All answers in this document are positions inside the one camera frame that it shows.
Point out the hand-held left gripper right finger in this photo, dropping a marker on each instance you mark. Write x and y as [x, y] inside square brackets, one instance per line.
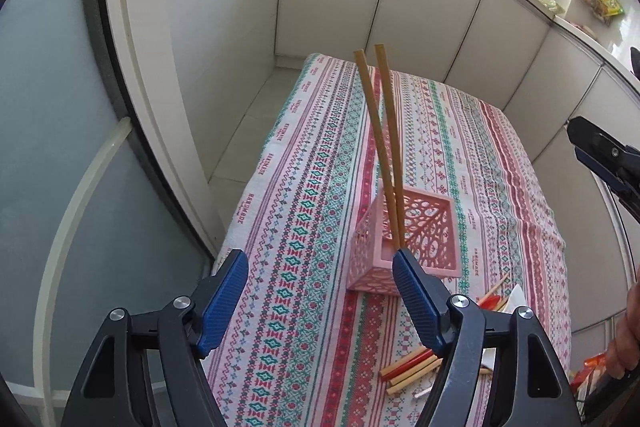
[415, 297]

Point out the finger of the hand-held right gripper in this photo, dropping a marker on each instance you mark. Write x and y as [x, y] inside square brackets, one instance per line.
[597, 159]

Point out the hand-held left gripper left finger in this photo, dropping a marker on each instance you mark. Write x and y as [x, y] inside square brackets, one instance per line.
[225, 294]

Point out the red plastic spoon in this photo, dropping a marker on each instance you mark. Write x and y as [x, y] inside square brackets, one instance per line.
[400, 367]

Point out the pink perforated utensil basket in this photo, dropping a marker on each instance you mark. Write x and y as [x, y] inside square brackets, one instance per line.
[430, 227]

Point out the person's right hand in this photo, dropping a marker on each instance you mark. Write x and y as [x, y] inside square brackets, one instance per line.
[627, 327]

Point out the white plastic utensil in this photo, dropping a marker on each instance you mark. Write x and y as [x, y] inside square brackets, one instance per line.
[422, 393]

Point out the black wok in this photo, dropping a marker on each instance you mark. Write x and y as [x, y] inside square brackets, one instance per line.
[636, 62]

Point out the patterned tablecloth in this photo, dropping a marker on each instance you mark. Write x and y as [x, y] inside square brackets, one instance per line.
[310, 207]

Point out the yellow snack packet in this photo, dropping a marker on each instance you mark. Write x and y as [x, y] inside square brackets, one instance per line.
[610, 7]

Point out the orange snack packet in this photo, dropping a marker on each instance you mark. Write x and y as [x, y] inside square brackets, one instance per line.
[592, 369]

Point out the white kitchen counter cabinets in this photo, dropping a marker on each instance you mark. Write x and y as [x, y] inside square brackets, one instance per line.
[425, 7]

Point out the frosted glass sliding door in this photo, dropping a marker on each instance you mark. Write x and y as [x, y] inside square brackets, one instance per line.
[50, 107]

